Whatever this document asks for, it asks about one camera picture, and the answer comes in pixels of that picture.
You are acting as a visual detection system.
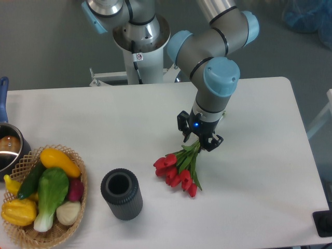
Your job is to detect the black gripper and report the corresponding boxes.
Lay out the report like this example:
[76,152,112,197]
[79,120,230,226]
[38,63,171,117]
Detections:
[177,110,224,151]

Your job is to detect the red tulip bouquet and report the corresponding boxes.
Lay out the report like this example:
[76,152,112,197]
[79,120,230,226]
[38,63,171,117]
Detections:
[153,111,227,198]

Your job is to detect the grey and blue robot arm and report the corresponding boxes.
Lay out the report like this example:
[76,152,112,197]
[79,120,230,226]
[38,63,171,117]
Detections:
[82,1,259,151]

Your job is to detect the dark grey ribbed vase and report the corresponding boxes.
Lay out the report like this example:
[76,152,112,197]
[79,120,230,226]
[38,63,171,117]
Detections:
[101,168,143,220]

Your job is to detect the yellow squash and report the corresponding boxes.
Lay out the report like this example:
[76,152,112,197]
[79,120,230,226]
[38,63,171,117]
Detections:
[40,148,81,178]

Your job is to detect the black device at table edge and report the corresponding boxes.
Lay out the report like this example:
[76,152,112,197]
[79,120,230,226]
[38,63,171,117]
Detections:
[312,210,331,238]

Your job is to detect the green bok choy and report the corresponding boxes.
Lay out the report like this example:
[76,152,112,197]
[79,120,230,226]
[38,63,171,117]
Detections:
[34,167,69,232]

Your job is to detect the white garlic bulb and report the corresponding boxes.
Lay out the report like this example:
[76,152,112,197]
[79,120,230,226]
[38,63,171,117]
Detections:
[56,201,81,226]

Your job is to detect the blue plastic bag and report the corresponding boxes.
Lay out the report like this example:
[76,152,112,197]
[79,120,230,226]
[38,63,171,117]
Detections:
[282,1,331,49]

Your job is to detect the dark green cucumber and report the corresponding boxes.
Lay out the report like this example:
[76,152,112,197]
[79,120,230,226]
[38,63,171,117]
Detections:
[17,161,46,200]

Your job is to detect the small yellow gourd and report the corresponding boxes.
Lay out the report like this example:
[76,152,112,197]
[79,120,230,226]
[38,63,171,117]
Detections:
[4,174,21,196]

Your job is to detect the yellow bell pepper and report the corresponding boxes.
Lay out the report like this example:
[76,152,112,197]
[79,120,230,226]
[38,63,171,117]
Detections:
[1,199,37,226]

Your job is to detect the woven wicker basket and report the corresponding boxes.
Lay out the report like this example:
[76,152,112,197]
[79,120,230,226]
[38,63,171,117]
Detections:
[1,145,88,248]

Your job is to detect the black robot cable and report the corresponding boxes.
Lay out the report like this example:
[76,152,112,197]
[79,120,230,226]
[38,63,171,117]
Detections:
[130,40,143,85]

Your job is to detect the white frame at right edge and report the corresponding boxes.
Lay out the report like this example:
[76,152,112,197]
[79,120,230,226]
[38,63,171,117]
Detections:
[307,89,331,140]

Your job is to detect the blue handled saucepan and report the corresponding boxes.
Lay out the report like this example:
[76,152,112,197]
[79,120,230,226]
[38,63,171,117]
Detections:
[1,76,31,182]

